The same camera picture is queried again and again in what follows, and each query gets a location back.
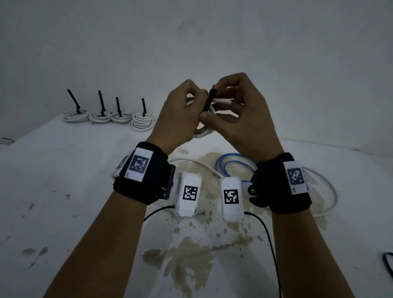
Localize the person's left hand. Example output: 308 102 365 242
147 79 215 156

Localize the person's right hand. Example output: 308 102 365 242
199 72 285 163

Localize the short white cable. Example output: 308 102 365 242
89 111 113 124
129 113 153 132
63 108 90 123
187 97 243 139
110 113 133 124

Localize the blue cable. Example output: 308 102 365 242
215 153 258 178

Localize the long white cable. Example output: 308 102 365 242
167 159 338 217

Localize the person's left forearm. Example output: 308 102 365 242
43 192 147 298

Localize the white checkered marker tag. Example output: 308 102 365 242
283 161 310 195
111 147 154 182

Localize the black wrist strap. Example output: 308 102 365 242
113 142 176 205
249 152 312 214

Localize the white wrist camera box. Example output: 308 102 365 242
173 172 202 218
220 177 257 222

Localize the black camera cable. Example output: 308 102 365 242
244 212 282 298
143 206 175 221

